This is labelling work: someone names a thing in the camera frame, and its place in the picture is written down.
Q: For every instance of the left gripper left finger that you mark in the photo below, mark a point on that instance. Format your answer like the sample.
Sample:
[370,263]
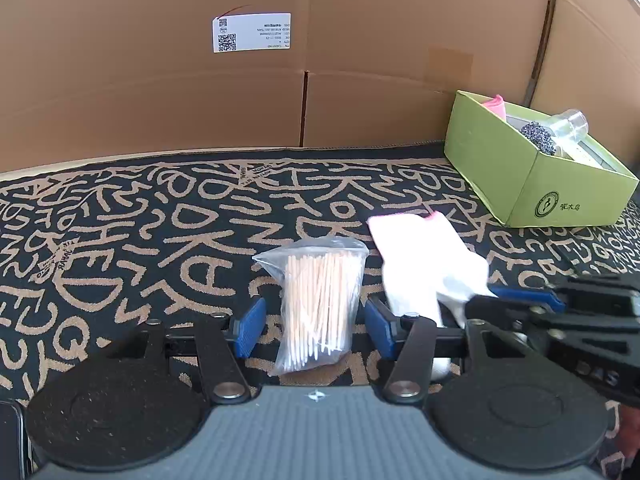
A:
[221,342]

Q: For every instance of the large brown cardboard box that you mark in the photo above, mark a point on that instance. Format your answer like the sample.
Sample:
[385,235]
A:
[92,78]

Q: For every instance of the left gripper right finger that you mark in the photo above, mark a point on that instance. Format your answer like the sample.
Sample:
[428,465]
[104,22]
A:
[408,344]

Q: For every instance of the clear plastic cup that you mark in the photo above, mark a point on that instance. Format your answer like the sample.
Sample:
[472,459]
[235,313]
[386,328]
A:
[570,125]

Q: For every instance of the green open shoe box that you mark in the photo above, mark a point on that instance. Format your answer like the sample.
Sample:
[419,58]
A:
[523,187]

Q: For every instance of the black letter-pattern rug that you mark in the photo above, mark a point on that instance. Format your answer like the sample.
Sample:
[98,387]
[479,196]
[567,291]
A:
[87,253]

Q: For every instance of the white shipping label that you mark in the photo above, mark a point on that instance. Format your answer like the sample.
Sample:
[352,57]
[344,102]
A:
[251,32]

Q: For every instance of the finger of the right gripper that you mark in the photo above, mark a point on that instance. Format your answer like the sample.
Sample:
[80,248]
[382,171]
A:
[504,313]
[544,296]

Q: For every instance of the bag of cotton swabs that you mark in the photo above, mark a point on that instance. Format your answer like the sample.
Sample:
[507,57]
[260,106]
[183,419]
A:
[320,281]

